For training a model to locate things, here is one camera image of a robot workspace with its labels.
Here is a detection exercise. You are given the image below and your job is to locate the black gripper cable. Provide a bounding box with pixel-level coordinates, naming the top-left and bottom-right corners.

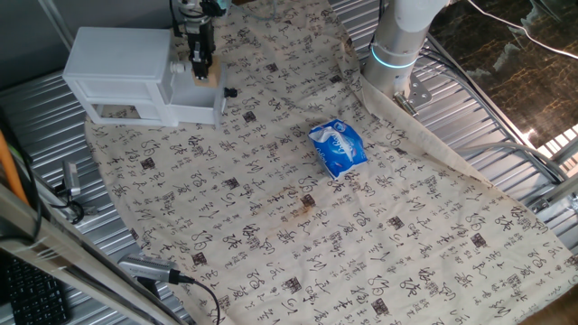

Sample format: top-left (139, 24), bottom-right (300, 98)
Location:
top-left (168, 0), bottom-right (182, 38)

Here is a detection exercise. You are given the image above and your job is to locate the large silver camera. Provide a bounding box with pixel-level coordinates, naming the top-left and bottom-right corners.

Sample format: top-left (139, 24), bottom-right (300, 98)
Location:
top-left (117, 253), bottom-right (182, 286)

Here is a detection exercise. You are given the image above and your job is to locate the thin white cable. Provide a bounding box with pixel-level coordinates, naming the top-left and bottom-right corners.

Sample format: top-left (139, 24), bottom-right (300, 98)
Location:
top-left (467, 0), bottom-right (578, 60)

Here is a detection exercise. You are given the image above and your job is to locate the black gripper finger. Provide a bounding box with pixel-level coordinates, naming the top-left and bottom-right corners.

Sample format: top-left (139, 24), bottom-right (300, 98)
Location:
top-left (191, 53), bottom-right (213, 81)

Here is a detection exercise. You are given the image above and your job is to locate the white plastic drawer cabinet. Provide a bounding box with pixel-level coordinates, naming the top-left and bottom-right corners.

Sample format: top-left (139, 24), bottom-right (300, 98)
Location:
top-left (61, 25), bottom-right (180, 128)

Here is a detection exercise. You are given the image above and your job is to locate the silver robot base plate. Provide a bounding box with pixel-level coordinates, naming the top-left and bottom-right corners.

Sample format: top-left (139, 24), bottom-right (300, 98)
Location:
top-left (391, 74), bottom-right (434, 117)

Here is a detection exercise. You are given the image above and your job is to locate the black keyboard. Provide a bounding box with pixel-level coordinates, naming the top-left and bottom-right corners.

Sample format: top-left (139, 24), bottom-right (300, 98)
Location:
top-left (3, 255), bottom-right (71, 325)

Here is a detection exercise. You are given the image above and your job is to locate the light wooden cube block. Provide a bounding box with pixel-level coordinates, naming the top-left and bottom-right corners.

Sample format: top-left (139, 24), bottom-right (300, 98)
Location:
top-left (192, 56), bottom-right (223, 88)

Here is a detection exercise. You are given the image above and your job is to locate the grey metal frame post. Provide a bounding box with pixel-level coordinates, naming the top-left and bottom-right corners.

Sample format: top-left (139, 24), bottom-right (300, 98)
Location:
top-left (38, 0), bottom-right (76, 53)

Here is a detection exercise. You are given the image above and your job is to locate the blue tissue pack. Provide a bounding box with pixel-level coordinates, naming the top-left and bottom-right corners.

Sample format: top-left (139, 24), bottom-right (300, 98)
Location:
top-left (308, 118), bottom-right (369, 181)

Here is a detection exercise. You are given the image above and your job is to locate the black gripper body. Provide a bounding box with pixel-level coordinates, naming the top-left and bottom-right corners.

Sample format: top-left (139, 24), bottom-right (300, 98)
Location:
top-left (185, 18), bottom-right (216, 62)

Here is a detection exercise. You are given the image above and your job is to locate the aluminium frame beam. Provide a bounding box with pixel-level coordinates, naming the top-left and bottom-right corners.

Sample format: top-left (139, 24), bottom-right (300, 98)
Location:
top-left (0, 182), bottom-right (184, 325)

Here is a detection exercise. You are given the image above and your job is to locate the orange pole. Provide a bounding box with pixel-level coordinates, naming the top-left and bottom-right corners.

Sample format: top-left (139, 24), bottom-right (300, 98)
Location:
top-left (0, 130), bottom-right (30, 207)

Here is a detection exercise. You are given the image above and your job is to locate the black camera cable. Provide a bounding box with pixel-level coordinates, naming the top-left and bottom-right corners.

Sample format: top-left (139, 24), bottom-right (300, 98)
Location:
top-left (178, 274), bottom-right (223, 325)

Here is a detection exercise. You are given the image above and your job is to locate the beige calligraphy print cloth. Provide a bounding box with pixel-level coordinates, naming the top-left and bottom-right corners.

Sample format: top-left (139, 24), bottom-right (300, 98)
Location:
top-left (83, 0), bottom-right (578, 325)

